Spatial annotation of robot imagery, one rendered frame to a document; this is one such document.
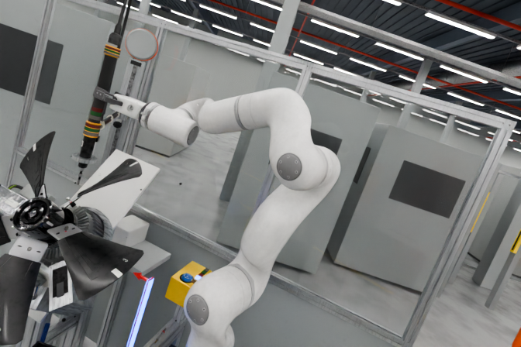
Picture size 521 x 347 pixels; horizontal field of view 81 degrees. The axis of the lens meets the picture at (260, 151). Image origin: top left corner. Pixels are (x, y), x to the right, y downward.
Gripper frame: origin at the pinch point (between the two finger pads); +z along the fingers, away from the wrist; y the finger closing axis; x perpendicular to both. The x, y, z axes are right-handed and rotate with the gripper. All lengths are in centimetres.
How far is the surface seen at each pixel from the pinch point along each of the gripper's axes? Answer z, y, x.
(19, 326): -10, -13, -71
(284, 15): 80, 408, 179
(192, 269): -41, 30, -54
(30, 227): 3.5, -6.7, -47.0
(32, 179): 25, 10, -43
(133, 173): -10.8, 12.5, -23.3
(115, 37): 0.8, -4.4, 17.1
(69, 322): 2, 31, -107
